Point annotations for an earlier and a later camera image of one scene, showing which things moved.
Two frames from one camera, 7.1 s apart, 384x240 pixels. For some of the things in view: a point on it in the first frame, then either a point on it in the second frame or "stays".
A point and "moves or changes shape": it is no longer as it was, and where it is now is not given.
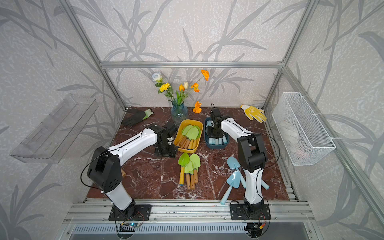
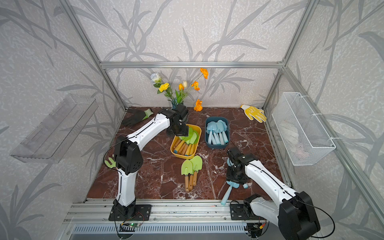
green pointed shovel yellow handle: (183, 159) -> (193, 139)
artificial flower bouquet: (183, 90) stays
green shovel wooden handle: (196, 162) stays
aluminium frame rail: (190, 212) stays
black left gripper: (172, 154) -> (185, 132)
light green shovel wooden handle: (188, 170) stays
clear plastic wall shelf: (52, 136) stays
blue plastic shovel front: (233, 178) stays
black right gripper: (210, 135) -> (241, 180)
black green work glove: (133, 116) stays
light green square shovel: (192, 135) moves or changes shape
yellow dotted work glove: (252, 112) stays
